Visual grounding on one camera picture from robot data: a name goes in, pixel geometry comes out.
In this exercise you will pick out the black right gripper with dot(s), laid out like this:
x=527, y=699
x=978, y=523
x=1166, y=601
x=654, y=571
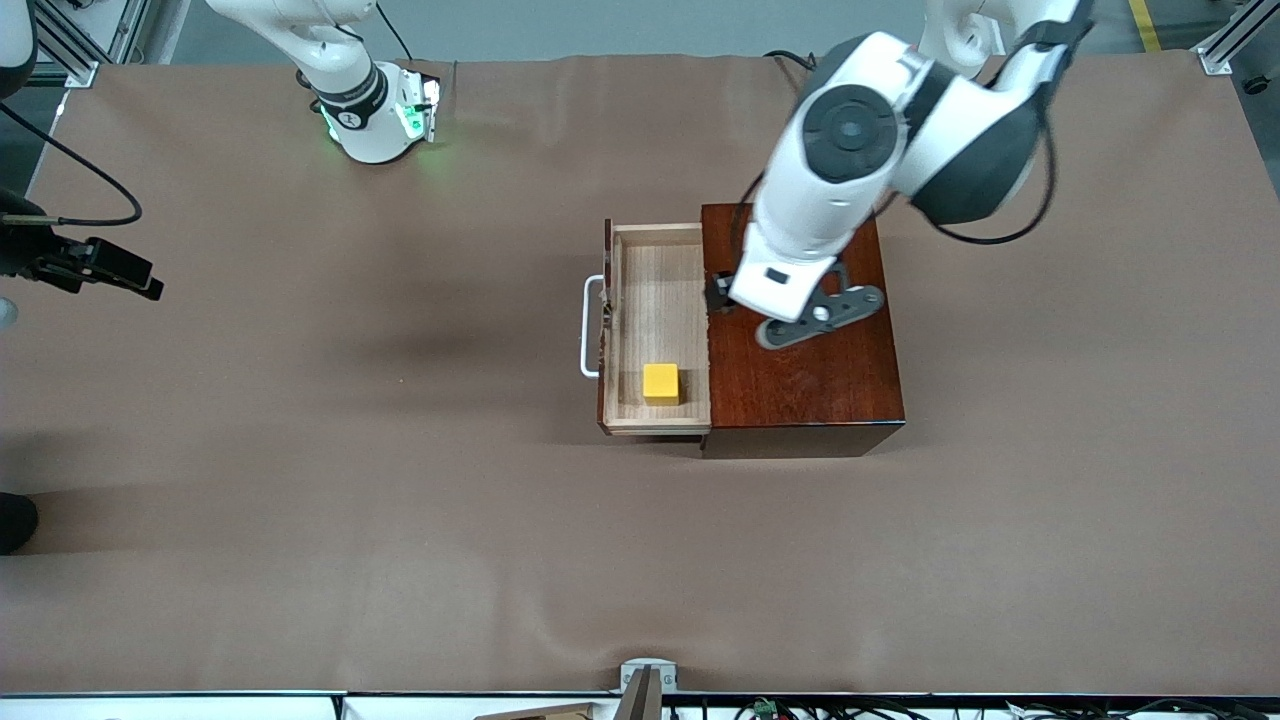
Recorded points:
x=30, y=258

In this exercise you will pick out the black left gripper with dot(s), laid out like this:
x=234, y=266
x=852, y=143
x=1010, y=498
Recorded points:
x=717, y=293

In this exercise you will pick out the yellow block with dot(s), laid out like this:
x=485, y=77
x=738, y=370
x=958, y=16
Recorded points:
x=661, y=383

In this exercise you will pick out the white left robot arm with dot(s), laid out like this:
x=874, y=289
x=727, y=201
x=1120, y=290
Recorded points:
x=830, y=200

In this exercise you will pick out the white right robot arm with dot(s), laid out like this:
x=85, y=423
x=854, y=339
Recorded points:
x=365, y=135

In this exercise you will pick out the dark wooden cabinet box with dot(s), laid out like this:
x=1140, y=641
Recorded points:
x=820, y=380

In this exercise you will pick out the black round object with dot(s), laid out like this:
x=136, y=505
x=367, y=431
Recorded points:
x=15, y=525

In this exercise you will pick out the brown table cloth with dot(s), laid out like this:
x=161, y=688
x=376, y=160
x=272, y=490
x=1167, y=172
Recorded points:
x=400, y=550

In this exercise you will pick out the yellow floor tape stripe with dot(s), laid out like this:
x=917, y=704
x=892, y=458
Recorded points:
x=1148, y=30

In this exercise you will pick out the black round floor foot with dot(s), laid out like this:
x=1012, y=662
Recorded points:
x=1256, y=85

